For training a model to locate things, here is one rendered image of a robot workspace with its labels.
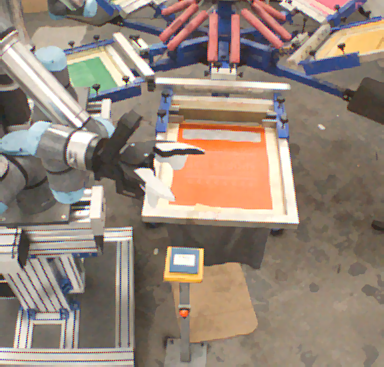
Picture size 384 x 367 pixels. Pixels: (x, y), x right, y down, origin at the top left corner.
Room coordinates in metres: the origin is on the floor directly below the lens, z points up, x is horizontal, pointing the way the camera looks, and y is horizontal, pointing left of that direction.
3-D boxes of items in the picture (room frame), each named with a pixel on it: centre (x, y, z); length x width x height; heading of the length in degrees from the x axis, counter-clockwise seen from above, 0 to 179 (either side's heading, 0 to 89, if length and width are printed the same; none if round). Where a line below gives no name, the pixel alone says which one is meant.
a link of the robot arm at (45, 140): (0.64, 0.27, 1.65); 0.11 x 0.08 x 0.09; 69
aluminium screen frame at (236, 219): (1.38, -0.14, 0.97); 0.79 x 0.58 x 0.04; 176
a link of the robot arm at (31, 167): (0.85, 0.47, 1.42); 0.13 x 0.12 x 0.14; 159
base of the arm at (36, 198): (0.86, 0.47, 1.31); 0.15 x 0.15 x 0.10
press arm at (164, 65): (2.16, 0.34, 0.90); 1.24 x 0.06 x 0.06; 116
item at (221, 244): (1.08, -0.12, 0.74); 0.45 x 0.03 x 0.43; 86
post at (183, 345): (0.82, 0.01, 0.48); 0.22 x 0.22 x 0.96; 86
